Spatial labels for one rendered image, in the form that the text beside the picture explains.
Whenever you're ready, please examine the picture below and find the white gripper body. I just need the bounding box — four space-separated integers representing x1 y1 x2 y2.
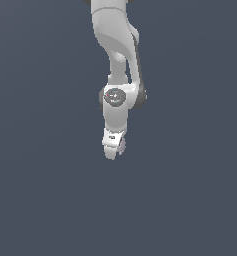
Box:
101 127 128 150

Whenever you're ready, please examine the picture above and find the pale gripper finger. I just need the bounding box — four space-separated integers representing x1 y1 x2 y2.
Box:
116 137 127 157
103 145 118 161

